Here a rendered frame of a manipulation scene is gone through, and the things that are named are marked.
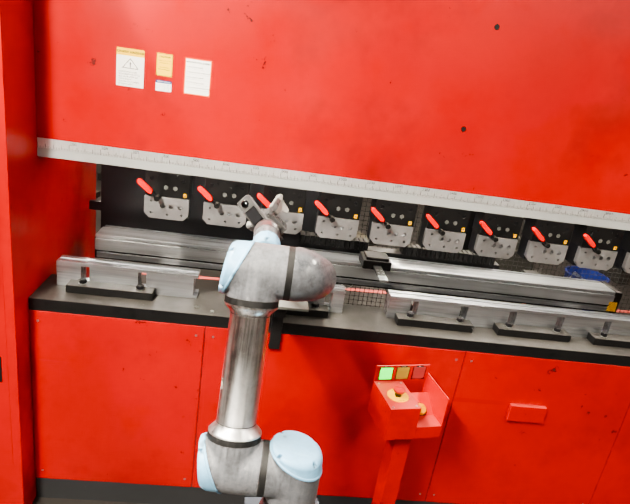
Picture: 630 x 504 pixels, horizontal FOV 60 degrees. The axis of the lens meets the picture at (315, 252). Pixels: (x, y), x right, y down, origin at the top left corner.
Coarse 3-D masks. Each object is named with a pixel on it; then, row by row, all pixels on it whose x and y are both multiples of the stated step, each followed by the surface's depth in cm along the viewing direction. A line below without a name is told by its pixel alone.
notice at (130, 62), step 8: (120, 48) 169; (128, 48) 169; (120, 56) 170; (128, 56) 170; (136, 56) 170; (120, 64) 171; (128, 64) 171; (136, 64) 171; (120, 72) 172; (128, 72) 172; (136, 72) 172; (120, 80) 173; (128, 80) 173; (136, 80) 173
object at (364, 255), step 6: (360, 252) 233; (366, 252) 230; (372, 252) 231; (378, 252) 232; (360, 258) 232; (366, 258) 225; (372, 258) 225; (378, 258) 226; (384, 258) 226; (366, 264) 225; (372, 264) 225; (378, 264) 225; (384, 264) 226; (390, 264) 226; (378, 270) 221; (384, 270) 227; (378, 276) 214; (384, 276) 215
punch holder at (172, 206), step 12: (156, 180) 184; (168, 180) 185; (180, 180) 185; (192, 180) 191; (156, 192) 186; (168, 192) 186; (180, 192) 186; (192, 192) 194; (144, 204) 187; (156, 204) 187; (168, 204) 187; (180, 204) 188; (156, 216) 188; (168, 216) 189; (180, 216) 189
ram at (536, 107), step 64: (64, 0) 164; (128, 0) 165; (192, 0) 166; (256, 0) 167; (320, 0) 168; (384, 0) 170; (448, 0) 171; (512, 0) 172; (576, 0) 173; (64, 64) 170; (256, 64) 174; (320, 64) 175; (384, 64) 176; (448, 64) 178; (512, 64) 179; (576, 64) 180; (64, 128) 177; (128, 128) 178; (192, 128) 179; (256, 128) 181; (320, 128) 182; (384, 128) 184; (448, 128) 185; (512, 128) 187; (576, 128) 188; (384, 192) 191; (512, 192) 195; (576, 192) 196
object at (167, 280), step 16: (64, 256) 197; (64, 272) 195; (80, 272) 195; (96, 272) 196; (112, 272) 196; (128, 272) 197; (144, 272) 197; (160, 272) 197; (176, 272) 198; (192, 272) 201; (160, 288) 200; (176, 288) 200; (192, 288) 200
